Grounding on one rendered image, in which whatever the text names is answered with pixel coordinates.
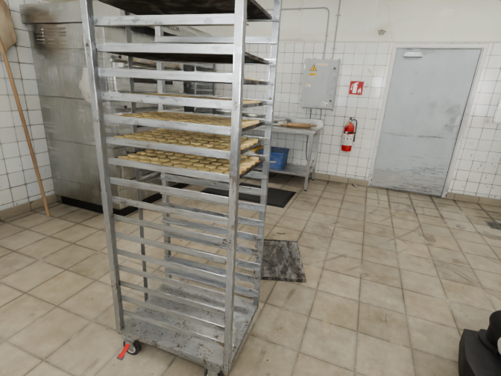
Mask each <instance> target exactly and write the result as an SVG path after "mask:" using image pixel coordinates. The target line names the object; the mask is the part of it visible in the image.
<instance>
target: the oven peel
mask: <svg viewBox="0 0 501 376"><path fill-rule="evenodd" d="M16 40H17V38H16V33H15V31H14V27H13V23H12V19H11V16H10V11H9V8H8V6H7V3H6V2H5V1H4V0H0V52H1V53H2V57H3V59H4V64H5V66H6V70H7V74H8V77H9V80H10V85H11V87H12V90H13V94H14V98H15V100H16V105H17V108H18V111H19V115H20V119H21V121H22V127H23V129H24V132H25V137H26V140H27V143H28V147H29V151H30V154H31V159H32V161H33V165H34V170H35V172H36V176H37V180H38V184H39V187H40V192H41V195H42V200H43V204H44V207H45V211H46V215H47V216H50V212H49V208H48V203H47V200H46V196H45V192H44V189H43V185H42V180H41V177H40V172H39V169H38V166H37V161H36V158H35V155H34V150H33V147H32V144H31V139H30V136H29V133H28V128H27V125H26V122H25V117H24V114H23V112H22V107H21V104H20V101H19V96H18V93H17V90H16V85H15V83H14V79H13V75H12V72H11V69H10V65H9V62H8V59H7V55H6V53H7V50H8V49H9V48H10V47H11V46H12V45H13V44H14V43H16Z"/></svg>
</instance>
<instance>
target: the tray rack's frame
mask: <svg viewBox="0 0 501 376"><path fill-rule="evenodd" d="M80 5H81V18H82V25H83V38H84V45H85V52H86V64H87V71H88V79H89V91H90V98H91V105H92V117H93V125H94V132H95V144H96V151H97V158H98V171H99V178H100V185H101V198H102V205H103V212H104V225H105V232H106V239H107V252H108V259H109V266H110V279H111V286H112V293H113V306H114V313H115V320H116V333H118V334H121V335H123V337H122V339H124V340H125V344H126V342H129V343H131V345H130V346H129V348H128V350H129V351H132V352H133V342H134V341H135V340H138V341H140V342H144V343H146V344H149V345H152V346H155V347H157V348H161V349H163V350H166V351H169V352H171V353H174V354H178V355H180V356H182V357H186V358H189V359H191V360H194V361H197V362H199V363H203V364H205V365H206V366H205V367H204V368H205V369H208V376H218V373H219V372H220V371H221V370H222V371H223V359H224V348H223V347H221V346H218V345H214V344H212V343H209V342H205V341H203V340H200V339H196V338H194V337H191V336H187V335H185V334H182V333H178V332H176V331H172V330H169V329H166V328H162V327H160V326H157V325H153V324H151V323H148V322H144V321H142V320H139V319H135V318H133V317H130V316H128V317H127V318H126V319H125V320H124V314H123V306H122V292H121V284H120V277H119V262H118V255H117V247H116V232H115V225H114V217H113V203H112V195H111V187H110V173H109V165H108V157H107V143H106V135H105V127H104V112H103V104H102V97H101V82H100V75H99V67H98V52H97V45H96V37H95V23H94V15H93V7H92V0H80ZM156 291H160V292H164V293H167V294H170V295H175V296H177V297H180V298H185V299H188V300H190V301H195V302H198V303H201V304H205V305H208V306H211V307H216V308H218V309H222V310H225V300H224V299H222V298H217V297H214V296H211V295H206V294H203V293H200V292H196V291H192V290H190V289H185V288H182V287H178V286H174V285H171V284H168V283H162V284H161V285H160V286H159V287H158V288H157V289H156ZM144 295H145V301H144V302H147V303H149V304H153V305H157V306H159V307H163V308H166V309H169V310H173V311H176V312H179V313H182V314H186V315H188V316H192V317H195V318H198V319H202V320H205V321H208V322H212V323H215V324H217V325H222V326H224V316H222V315H219V314H216V313H211V312H209V311H205V310H201V309H198V308H196V307H191V306H189V305H185V304H181V303H178V302H176V301H171V300H168V299H165V298H161V297H158V296H155V295H150V296H149V297H148V294H147V293H145V292H144ZM234 297H236V300H235V301H234V305H233V312H234V314H235V316H234V318H233V329H234V330H235V331H234V333H233V338H232V345H234V346H233V349H232V355H231V366H232V364H233V362H234V360H235V358H236V355H237V354H238V351H239V349H240V347H241V345H242V342H243V340H244V338H245V335H246V333H247V332H248V329H249V327H250V325H251V322H252V321H253V318H254V316H255V314H256V311H257V305H254V304H253V301H251V300H248V299H245V298H240V297H237V296H234ZM134 313H137V314H139V315H142V316H146V317H148V318H152V319H156V320H158V321H161V322H165V323H167V324H170V325H174V326H177V327H179V328H183V329H186V330H190V331H192V332H195V333H199V334H202V335H204V336H208V337H211V338H213V339H217V340H220V341H224V332H222V331H219V330H216V329H212V328H208V327H206V326H203V325H199V324H196V323H194V322H189V321H186V320H184V319H180V318H178V317H174V316H170V315H168V314H165V313H161V312H158V311H156V310H151V309H148V308H146V307H142V306H139V307H138V308H137V309H136V310H135V311H134Z"/></svg>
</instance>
